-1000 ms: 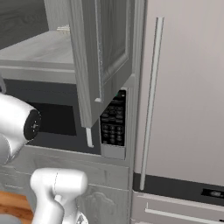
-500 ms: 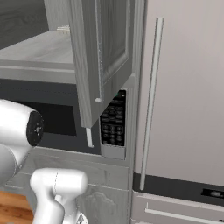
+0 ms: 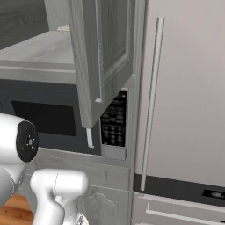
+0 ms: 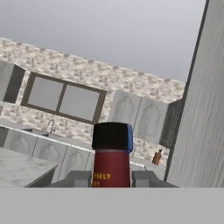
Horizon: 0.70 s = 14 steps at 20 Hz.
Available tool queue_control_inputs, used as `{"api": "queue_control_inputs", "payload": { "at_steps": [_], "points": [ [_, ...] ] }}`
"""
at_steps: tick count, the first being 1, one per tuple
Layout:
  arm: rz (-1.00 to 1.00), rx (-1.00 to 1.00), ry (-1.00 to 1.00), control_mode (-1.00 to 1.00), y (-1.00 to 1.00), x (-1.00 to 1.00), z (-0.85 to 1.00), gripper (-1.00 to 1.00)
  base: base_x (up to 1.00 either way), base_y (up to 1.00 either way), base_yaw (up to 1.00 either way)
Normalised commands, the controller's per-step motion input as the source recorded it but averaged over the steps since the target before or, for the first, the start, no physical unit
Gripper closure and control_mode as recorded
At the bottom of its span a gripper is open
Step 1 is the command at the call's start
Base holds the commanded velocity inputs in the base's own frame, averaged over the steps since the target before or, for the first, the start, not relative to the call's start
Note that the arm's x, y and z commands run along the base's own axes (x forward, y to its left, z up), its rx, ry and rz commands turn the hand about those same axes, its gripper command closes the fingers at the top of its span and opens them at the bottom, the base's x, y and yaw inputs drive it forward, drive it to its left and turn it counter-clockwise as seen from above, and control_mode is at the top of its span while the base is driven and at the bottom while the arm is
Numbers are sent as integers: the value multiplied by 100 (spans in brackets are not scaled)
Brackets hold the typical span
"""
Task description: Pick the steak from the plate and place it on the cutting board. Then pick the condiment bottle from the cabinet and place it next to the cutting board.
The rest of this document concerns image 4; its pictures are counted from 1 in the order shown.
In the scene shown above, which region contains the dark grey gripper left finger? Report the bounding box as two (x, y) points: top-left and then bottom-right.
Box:
(48, 170), (93, 188)

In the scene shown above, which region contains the silver sink tap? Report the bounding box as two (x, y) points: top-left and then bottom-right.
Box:
(46, 118), (57, 135)

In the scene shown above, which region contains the tall grey ribbed cabinet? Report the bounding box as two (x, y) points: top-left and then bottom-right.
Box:
(163, 0), (224, 188)

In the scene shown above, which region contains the red condiment bottle black cap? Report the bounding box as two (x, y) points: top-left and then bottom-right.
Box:
(91, 122), (135, 188)

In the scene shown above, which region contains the grey marble kitchen island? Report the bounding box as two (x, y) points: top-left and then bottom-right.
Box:
(0, 146), (59, 188)

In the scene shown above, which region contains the brown framed window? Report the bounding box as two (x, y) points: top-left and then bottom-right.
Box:
(20, 71), (108, 126)

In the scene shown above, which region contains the grey wall cupboard run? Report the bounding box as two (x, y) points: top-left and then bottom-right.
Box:
(108, 88), (186, 151)

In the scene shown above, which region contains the brown knife block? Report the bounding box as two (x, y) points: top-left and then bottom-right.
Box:
(151, 149), (164, 166)

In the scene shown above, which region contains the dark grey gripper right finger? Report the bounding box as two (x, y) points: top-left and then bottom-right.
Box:
(130, 170), (179, 188)

